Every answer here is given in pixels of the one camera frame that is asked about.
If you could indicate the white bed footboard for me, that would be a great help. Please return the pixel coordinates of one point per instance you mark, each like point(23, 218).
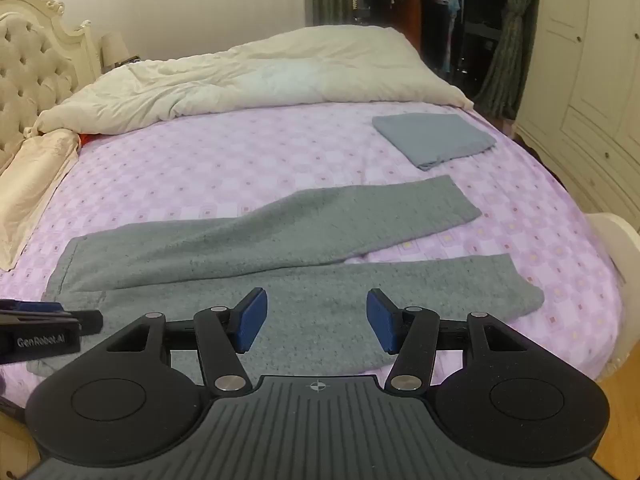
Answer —
point(612, 240)

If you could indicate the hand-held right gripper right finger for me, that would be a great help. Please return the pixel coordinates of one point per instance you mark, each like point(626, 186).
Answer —
point(382, 322)

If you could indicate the folded blue-grey cloth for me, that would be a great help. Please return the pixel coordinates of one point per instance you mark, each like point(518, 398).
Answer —
point(432, 137)

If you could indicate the white wardrobe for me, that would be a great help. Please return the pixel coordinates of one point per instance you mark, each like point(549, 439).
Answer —
point(585, 80)

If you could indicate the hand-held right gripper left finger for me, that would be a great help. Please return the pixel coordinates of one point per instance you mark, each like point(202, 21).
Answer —
point(253, 319)

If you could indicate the red cloth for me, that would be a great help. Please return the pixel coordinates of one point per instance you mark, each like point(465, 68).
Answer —
point(85, 139)

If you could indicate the purple checked bed sheet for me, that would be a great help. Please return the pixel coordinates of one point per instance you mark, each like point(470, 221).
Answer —
point(240, 160)

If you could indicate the bedside lamp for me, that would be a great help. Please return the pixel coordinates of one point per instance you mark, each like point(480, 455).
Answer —
point(116, 47)

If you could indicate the cream duvet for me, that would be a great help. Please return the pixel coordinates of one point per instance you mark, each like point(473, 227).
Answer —
point(260, 72)

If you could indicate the cream satin pillow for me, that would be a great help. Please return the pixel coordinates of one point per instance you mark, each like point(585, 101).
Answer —
point(30, 185)

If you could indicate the clothes rack with hanging clothes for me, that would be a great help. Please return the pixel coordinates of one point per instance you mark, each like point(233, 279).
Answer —
point(430, 10)

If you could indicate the cream tufted headboard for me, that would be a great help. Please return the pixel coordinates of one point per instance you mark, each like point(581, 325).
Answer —
point(35, 70)

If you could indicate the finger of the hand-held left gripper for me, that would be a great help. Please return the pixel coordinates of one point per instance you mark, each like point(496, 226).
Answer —
point(91, 322)

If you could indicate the grey pants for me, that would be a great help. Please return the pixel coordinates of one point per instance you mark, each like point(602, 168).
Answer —
point(210, 250)

